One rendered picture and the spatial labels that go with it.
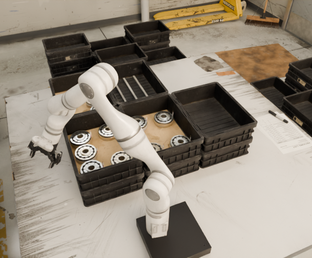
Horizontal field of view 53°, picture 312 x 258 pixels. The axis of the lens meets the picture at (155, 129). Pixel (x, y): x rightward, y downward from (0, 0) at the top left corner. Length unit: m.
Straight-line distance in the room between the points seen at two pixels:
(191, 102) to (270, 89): 1.39
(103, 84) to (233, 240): 0.87
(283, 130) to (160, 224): 1.02
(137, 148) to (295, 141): 1.13
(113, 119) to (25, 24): 3.79
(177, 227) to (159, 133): 0.50
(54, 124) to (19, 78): 2.64
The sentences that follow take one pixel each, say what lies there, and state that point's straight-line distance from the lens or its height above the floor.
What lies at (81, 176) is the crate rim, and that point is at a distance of 1.33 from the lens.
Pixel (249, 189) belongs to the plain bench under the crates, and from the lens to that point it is 1.61.
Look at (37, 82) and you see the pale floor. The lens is 3.74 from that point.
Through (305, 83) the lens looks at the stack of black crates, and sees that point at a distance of 3.03.
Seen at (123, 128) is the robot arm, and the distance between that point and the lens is 0.98.
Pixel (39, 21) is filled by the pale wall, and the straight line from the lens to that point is 4.67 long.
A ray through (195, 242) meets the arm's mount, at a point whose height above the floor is 0.75.
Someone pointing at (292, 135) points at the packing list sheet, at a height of 0.70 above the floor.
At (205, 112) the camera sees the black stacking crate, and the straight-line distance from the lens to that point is 1.77.
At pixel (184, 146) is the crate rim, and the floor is 0.93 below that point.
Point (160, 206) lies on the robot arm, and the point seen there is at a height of 0.98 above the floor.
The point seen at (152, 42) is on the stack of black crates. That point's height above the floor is 0.50.
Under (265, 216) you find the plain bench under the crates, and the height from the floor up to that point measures 0.70.
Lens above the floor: 1.93
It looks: 42 degrees down
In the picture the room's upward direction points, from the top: straight up
